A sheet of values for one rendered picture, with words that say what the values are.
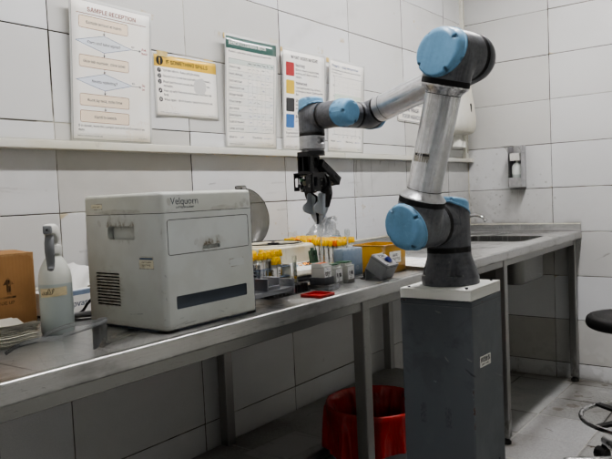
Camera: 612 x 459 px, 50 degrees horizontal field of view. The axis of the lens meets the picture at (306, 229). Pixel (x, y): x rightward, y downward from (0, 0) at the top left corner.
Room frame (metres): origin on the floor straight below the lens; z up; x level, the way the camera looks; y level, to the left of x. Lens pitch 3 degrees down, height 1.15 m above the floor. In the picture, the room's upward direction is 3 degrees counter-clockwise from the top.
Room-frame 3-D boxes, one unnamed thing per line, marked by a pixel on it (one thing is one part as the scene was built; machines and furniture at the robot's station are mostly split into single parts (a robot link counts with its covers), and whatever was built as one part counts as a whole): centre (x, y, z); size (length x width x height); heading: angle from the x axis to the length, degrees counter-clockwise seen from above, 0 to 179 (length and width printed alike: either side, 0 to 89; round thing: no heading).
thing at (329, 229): (2.74, -0.07, 0.97); 0.26 x 0.17 x 0.19; 158
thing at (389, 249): (2.27, -0.25, 0.93); 0.13 x 0.13 x 0.10; 49
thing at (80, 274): (1.74, 0.62, 0.94); 0.22 x 0.12 x 0.13; 147
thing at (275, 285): (1.66, 0.12, 0.92); 0.21 x 0.07 x 0.05; 143
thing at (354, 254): (2.14, -0.13, 0.92); 0.10 x 0.07 x 0.10; 137
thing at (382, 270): (2.08, -0.22, 0.92); 0.13 x 0.07 x 0.08; 53
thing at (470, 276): (1.74, -0.38, 0.95); 0.15 x 0.15 x 0.10
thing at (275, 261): (1.86, 0.08, 0.93); 0.17 x 0.09 x 0.11; 143
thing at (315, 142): (1.90, -0.03, 1.30); 0.08 x 0.08 x 0.05
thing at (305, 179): (1.90, -0.02, 1.22); 0.09 x 0.08 x 0.12; 143
